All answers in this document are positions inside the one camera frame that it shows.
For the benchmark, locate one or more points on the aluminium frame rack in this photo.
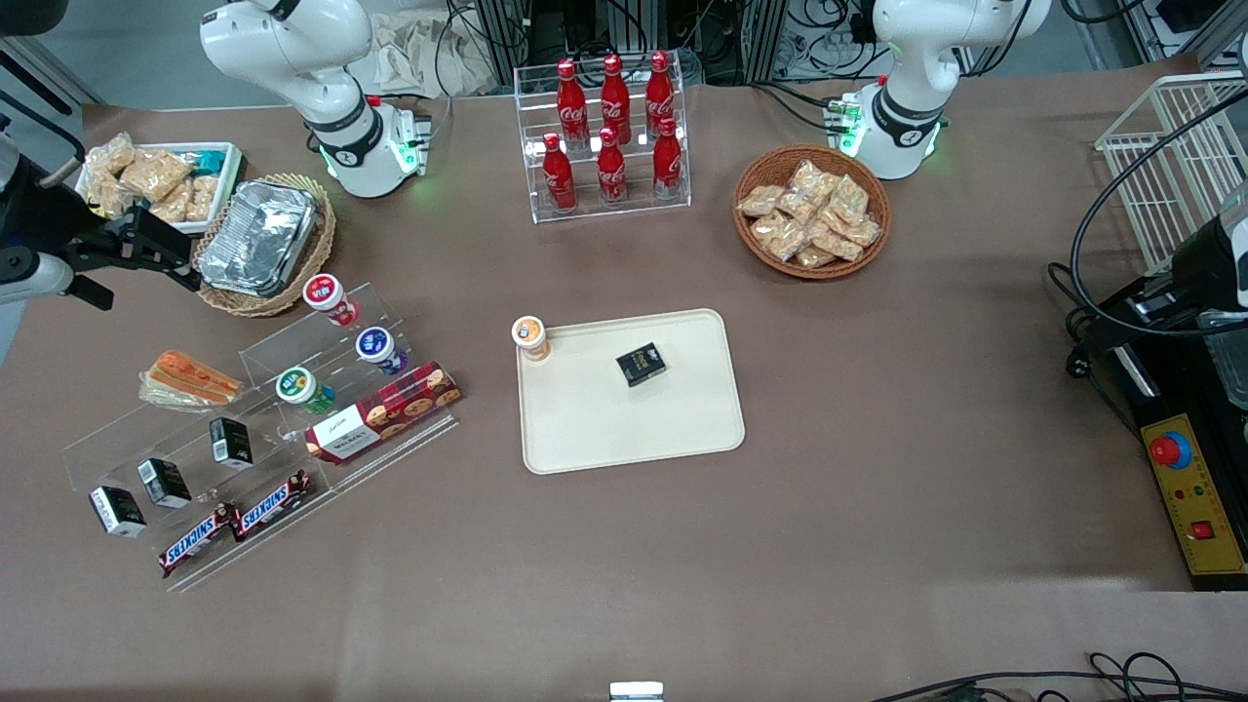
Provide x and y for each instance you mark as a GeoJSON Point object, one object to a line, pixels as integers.
{"type": "Point", "coordinates": [731, 39]}

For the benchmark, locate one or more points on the green-lid cup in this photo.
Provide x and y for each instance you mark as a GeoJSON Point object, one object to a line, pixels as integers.
{"type": "Point", "coordinates": [298, 386]}

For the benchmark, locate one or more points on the red-lid cup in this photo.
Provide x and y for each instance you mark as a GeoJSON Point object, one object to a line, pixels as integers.
{"type": "Point", "coordinates": [327, 294]}

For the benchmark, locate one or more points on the beige crumpled cloth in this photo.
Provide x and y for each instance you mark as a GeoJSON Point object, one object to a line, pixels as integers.
{"type": "Point", "coordinates": [419, 54]}

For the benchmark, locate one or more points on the clear bag of crackers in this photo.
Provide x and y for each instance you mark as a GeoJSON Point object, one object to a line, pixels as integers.
{"type": "Point", "coordinates": [850, 200]}
{"type": "Point", "coordinates": [778, 236]}
{"type": "Point", "coordinates": [760, 201]}
{"type": "Point", "coordinates": [864, 232]}
{"type": "Point", "coordinates": [174, 205]}
{"type": "Point", "coordinates": [203, 198]}
{"type": "Point", "coordinates": [815, 257]}
{"type": "Point", "coordinates": [812, 178]}
{"type": "Point", "coordinates": [154, 174]}
{"type": "Point", "coordinates": [837, 242]}
{"type": "Point", "coordinates": [105, 197]}
{"type": "Point", "coordinates": [109, 156]}

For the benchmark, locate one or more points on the aluminium foil container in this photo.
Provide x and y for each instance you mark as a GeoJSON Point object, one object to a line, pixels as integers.
{"type": "Point", "coordinates": [258, 239]}

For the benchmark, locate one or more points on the red cookie box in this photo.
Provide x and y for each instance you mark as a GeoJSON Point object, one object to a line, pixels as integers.
{"type": "Point", "coordinates": [380, 414]}

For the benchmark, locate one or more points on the yellow emergency stop control box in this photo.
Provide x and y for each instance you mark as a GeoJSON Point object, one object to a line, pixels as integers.
{"type": "Point", "coordinates": [1194, 507]}

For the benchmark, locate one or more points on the small white metal block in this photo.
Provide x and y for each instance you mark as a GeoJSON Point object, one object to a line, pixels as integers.
{"type": "Point", "coordinates": [637, 691]}

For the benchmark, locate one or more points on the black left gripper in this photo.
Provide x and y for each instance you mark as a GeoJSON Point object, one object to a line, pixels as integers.
{"type": "Point", "coordinates": [1191, 271]}

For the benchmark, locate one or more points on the round brown wicker basket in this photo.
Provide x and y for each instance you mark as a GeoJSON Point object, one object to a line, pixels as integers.
{"type": "Point", "coordinates": [765, 168]}

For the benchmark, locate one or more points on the beige plastic tray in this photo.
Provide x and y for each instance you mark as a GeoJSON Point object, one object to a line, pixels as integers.
{"type": "Point", "coordinates": [634, 429]}

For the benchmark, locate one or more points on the flat wicker basket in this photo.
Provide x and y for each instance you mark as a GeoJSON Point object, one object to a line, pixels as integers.
{"type": "Point", "coordinates": [317, 273]}

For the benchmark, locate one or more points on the clear acrylic step display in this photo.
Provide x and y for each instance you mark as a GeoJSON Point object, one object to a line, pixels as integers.
{"type": "Point", "coordinates": [273, 458]}

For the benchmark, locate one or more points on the black Face tissue pack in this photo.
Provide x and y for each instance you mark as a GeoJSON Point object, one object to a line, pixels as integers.
{"type": "Point", "coordinates": [231, 443]}
{"type": "Point", "coordinates": [642, 365]}
{"type": "Point", "coordinates": [117, 512]}
{"type": "Point", "coordinates": [164, 484]}

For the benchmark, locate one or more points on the blue-lid cup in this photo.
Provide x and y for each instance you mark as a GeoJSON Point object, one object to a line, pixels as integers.
{"type": "Point", "coordinates": [378, 347]}

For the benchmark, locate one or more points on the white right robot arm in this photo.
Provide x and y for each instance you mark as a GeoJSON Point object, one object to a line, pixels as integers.
{"type": "Point", "coordinates": [292, 49]}

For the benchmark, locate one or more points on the black equipment base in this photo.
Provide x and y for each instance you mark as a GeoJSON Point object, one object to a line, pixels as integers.
{"type": "Point", "coordinates": [1131, 390]}

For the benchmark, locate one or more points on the clear acrylic bottle rack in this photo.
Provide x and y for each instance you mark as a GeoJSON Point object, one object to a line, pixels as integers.
{"type": "Point", "coordinates": [682, 146]}

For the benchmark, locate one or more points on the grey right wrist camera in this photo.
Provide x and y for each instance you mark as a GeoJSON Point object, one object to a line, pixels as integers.
{"type": "Point", "coordinates": [34, 276]}

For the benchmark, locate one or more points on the brown table cover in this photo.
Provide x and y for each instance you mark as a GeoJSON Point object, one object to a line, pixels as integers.
{"type": "Point", "coordinates": [877, 487]}

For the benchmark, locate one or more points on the Snickers bar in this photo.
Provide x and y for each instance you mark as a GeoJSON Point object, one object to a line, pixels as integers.
{"type": "Point", "coordinates": [273, 504]}
{"type": "Point", "coordinates": [195, 541]}

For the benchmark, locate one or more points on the triangle sandwich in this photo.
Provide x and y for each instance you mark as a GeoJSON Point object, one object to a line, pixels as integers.
{"type": "Point", "coordinates": [190, 380]}

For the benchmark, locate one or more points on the white rectangular dish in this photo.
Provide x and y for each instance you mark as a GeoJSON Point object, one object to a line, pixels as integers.
{"type": "Point", "coordinates": [229, 171]}

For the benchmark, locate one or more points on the teal snack pack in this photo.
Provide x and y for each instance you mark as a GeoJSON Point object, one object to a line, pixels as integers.
{"type": "Point", "coordinates": [205, 160]}

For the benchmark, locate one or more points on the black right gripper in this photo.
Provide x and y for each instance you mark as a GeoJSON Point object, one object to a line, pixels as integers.
{"type": "Point", "coordinates": [51, 220]}

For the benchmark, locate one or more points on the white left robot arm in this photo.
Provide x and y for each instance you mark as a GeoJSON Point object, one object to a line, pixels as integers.
{"type": "Point", "coordinates": [921, 88]}

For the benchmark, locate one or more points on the orange-lid cup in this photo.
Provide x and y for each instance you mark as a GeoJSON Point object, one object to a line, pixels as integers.
{"type": "Point", "coordinates": [529, 335]}

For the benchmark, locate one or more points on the red Coca-Cola bottle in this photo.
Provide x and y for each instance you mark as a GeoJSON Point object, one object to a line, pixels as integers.
{"type": "Point", "coordinates": [559, 180]}
{"type": "Point", "coordinates": [571, 102]}
{"type": "Point", "coordinates": [615, 97]}
{"type": "Point", "coordinates": [668, 164]}
{"type": "Point", "coordinates": [660, 93]}
{"type": "Point", "coordinates": [612, 174]}

